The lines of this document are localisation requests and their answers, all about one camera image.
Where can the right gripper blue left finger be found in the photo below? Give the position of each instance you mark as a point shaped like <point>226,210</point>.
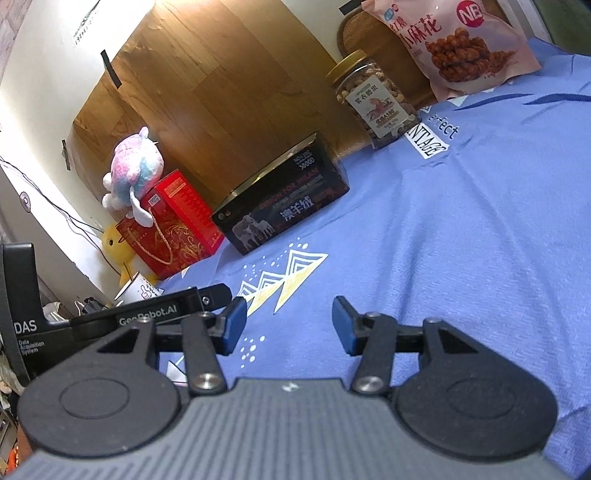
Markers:
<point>206,335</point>

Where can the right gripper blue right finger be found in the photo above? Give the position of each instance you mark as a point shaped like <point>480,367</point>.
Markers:
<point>373,338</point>

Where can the white enamel mug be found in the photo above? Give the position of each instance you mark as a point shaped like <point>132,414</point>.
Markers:
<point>136,289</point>

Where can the red gift box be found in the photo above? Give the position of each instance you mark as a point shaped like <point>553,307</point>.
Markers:
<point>182,232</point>

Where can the yellow duck plush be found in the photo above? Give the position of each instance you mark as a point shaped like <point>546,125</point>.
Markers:
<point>123,257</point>

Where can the blue printed tablecloth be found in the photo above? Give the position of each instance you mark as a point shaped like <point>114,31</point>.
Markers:
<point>481,217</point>

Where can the black tin box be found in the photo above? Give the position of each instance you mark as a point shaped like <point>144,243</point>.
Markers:
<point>291,188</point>

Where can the pink blue plush toy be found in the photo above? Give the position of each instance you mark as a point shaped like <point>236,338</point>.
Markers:
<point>136,166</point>

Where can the peanut jar with gold lid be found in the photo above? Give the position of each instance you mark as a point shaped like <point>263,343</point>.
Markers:
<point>376,101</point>

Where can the wood panel backdrop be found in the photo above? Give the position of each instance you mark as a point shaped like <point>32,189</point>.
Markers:
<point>224,87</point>

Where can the pink twisted snack bag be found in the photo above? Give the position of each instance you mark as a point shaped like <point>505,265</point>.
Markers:
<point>458,45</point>

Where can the round wooden board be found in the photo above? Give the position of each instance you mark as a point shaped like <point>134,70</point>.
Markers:
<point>360,31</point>

